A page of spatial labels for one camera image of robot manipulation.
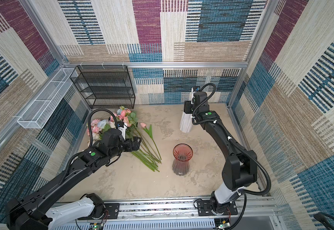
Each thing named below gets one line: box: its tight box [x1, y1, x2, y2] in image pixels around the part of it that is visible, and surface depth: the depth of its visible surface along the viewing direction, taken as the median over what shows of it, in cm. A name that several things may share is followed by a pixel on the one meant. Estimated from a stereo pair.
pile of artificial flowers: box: [86, 106, 162, 173], surface depth 94 cm
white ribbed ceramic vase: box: [179, 111, 193, 134], surface depth 91 cm
